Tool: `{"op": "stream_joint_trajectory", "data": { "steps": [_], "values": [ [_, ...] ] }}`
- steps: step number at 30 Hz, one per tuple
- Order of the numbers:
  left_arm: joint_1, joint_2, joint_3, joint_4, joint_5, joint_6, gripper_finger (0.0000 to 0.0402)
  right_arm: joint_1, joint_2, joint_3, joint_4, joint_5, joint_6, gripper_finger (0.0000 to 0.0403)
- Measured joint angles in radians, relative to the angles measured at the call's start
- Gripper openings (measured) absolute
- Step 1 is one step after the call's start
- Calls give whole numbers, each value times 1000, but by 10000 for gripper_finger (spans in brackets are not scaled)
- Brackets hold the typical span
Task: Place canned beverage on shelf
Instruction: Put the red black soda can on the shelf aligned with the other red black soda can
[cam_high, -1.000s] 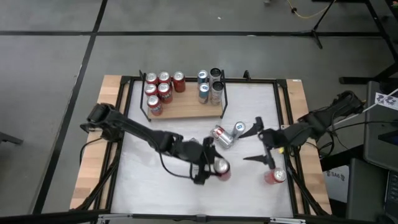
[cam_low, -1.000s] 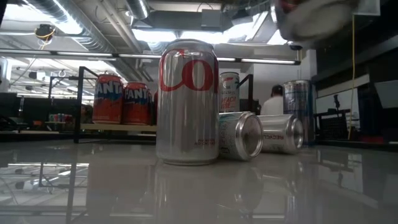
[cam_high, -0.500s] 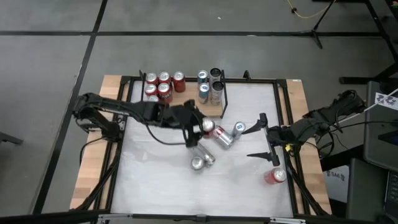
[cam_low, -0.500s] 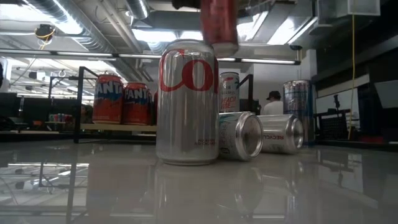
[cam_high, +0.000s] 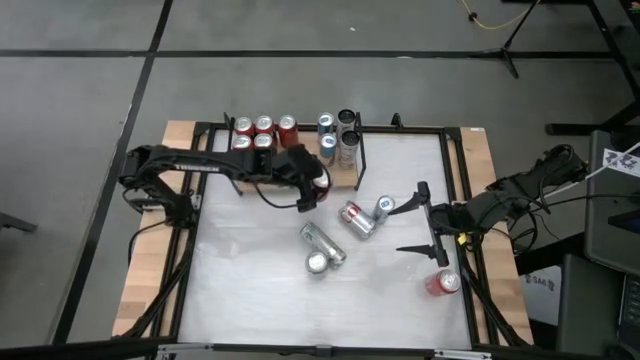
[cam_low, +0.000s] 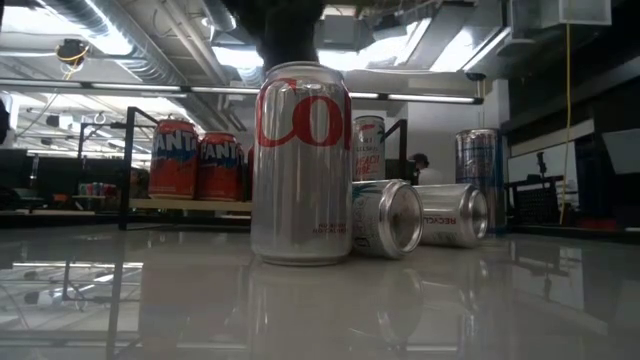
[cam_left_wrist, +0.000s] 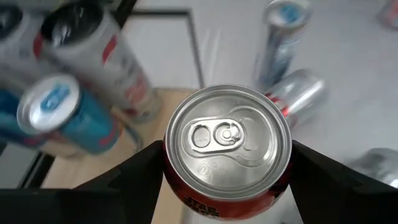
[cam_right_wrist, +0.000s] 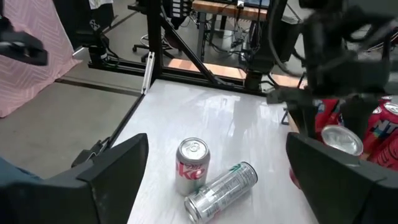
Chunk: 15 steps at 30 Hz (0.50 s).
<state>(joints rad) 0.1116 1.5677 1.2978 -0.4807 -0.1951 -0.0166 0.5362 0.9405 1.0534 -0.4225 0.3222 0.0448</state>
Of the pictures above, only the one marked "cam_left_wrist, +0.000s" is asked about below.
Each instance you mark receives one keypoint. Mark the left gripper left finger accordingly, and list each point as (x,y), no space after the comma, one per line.
(77,205)

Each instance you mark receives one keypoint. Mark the red Coca-Cola can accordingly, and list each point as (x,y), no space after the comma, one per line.
(390,15)

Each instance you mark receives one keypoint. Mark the silver Diet Coke can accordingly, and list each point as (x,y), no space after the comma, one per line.
(298,96)

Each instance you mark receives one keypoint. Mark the blue silver Red Bull can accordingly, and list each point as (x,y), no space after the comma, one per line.
(68,115)
(281,46)

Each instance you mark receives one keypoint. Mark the wooden shelf with black frame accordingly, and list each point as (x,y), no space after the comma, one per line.
(77,171)

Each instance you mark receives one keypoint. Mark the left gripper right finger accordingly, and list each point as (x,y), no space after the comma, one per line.
(342,199)

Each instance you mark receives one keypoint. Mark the red Coke Zero can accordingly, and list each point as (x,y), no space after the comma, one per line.
(227,140)

